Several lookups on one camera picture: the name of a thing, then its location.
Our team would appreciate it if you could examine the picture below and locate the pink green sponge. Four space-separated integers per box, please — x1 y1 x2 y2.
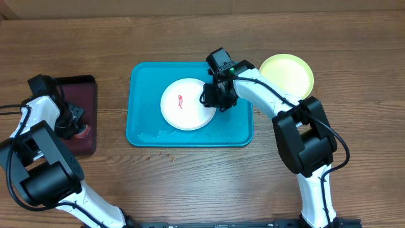
73 125 91 139

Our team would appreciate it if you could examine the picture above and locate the white plate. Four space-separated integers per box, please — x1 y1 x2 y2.
160 78 216 131

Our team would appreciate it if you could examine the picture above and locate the yellow-green plate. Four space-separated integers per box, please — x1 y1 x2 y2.
259 54 314 99

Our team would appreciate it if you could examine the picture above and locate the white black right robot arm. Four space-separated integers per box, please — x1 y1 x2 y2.
200 58 339 227

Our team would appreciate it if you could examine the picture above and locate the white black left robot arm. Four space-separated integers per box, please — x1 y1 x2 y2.
1 75 136 227

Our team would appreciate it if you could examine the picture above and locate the black dark red tray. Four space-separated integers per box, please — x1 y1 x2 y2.
57 75 97 156

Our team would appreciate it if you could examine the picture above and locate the teal plastic tray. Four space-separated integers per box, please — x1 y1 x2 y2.
126 62 254 147

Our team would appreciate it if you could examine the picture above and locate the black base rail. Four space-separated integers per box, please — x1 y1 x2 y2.
139 218 363 228

